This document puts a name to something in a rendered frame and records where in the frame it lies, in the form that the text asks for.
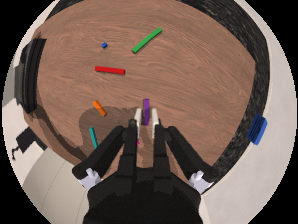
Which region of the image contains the turquoise rod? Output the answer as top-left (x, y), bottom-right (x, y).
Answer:
top-left (89, 127), bottom-right (98, 149)

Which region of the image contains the red rod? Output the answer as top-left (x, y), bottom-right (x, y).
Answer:
top-left (95, 66), bottom-right (125, 74)

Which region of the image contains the green rod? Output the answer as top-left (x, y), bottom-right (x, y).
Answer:
top-left (132, 28), bottom-right (162, 53)

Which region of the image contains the purple rod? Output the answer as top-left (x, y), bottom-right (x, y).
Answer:
top-left (144, 99), bottom-right (149, 126)

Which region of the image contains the orange rod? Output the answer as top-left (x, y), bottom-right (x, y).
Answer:
top-left (93, 100), bottom-right (107, 116)

